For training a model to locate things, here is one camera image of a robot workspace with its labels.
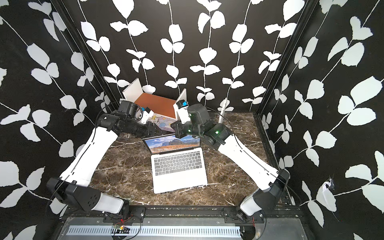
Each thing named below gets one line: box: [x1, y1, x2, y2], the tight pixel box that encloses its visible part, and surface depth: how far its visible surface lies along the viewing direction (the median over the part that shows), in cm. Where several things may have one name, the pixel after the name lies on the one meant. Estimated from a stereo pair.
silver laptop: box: [142, 135, 208, 194], surface depth 85 cm
